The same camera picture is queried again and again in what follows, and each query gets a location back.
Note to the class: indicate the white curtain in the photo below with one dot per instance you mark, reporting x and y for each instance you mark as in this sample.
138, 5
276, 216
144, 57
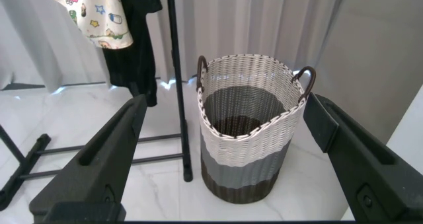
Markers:
248, 19

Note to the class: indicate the white laundry basket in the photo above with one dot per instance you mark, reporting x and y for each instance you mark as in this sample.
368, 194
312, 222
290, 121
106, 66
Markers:
248, 151

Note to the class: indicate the black clothes rack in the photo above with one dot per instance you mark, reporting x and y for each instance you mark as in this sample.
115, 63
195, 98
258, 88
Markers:
176, 68

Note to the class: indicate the cream printed garment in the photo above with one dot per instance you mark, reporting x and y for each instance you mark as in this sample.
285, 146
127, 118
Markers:
99, 22

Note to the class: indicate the black t-shirt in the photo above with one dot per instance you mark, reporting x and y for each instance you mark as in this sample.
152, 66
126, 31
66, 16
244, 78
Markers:
138, 52

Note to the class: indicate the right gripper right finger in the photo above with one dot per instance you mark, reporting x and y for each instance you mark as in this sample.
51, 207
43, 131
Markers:
370, 171

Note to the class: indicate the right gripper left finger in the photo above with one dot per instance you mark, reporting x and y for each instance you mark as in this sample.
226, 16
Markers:
96, 171

